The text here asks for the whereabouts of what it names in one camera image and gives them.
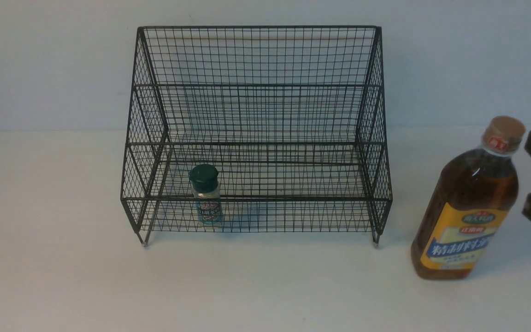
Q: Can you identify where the large brown cooking wine bottle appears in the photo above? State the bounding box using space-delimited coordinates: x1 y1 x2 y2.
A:
411 116 525 281

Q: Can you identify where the small green-capped seasoning bottle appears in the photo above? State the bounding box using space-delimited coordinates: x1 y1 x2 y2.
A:
189 164 224 227

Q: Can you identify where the black wire mesh shelf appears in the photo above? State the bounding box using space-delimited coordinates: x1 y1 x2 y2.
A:
120 25 393 247

